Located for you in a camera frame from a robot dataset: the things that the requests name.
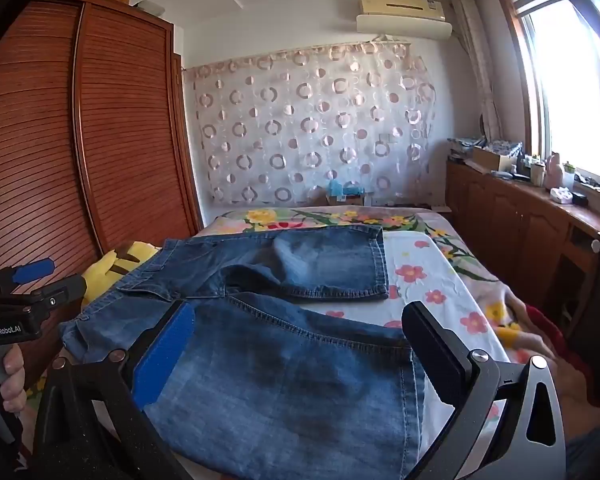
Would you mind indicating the small cardboard box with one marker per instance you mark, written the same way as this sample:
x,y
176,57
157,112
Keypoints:
x,y
345,200

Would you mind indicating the green-capped bottle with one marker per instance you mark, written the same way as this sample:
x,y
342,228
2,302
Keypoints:
x,y
568,176

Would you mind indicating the red fleece blanket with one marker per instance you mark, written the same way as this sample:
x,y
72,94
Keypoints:
x,y
545,325

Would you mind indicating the long wooden cabinet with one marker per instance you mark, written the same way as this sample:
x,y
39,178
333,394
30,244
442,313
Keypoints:
x,y
520,230

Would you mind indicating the dark blue cloth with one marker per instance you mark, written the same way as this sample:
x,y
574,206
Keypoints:
x,y
590,455

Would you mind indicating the open cardboard box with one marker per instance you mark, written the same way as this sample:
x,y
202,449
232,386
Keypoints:
x,y
492,160

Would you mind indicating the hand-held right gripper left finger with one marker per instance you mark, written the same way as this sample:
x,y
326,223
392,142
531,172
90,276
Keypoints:
x,y
165,355

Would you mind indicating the yellow plush toy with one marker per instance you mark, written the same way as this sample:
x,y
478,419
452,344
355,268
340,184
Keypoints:
x,y
105,270

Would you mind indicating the sheer circle-patterned curtain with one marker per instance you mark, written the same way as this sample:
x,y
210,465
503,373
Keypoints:
x,y
305,125

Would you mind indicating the white tissue pack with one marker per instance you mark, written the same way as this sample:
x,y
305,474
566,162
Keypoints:
x,y
561,195

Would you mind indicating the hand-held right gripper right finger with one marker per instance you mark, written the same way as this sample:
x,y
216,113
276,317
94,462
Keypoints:
x,y
430,355

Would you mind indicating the person's left hand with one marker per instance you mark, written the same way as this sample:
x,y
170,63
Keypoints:
x,y
14,380

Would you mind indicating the blue white patterned cloth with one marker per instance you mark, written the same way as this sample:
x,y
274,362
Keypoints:
x,y
505,147

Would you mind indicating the small black box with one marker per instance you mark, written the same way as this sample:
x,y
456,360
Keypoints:
x,y
580,199

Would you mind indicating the pile of papers and boxes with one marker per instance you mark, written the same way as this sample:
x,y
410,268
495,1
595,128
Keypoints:
x,y
462,147

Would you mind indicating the wood-framed window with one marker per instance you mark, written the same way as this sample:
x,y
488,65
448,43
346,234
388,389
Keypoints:
x,y
570,85

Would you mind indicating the bed with strawberry sheet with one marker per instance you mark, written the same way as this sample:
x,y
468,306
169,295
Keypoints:
x,y
330,216

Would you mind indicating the cream wall air conditioner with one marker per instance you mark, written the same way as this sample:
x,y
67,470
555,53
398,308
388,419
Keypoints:
x,y
400,4

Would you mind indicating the blue denim pants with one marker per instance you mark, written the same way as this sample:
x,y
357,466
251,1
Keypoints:
x,y
280,360

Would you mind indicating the beige patterned window curtain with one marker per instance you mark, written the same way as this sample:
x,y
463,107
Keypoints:
x,y
475,60

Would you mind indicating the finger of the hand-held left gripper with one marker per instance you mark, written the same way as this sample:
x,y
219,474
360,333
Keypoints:
x,y
30,272
60,295

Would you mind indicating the pink bottle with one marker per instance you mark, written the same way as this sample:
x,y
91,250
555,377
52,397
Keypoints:
x,y
553,172

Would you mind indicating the white jar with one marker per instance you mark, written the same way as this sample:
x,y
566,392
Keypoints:
x,y
537,175

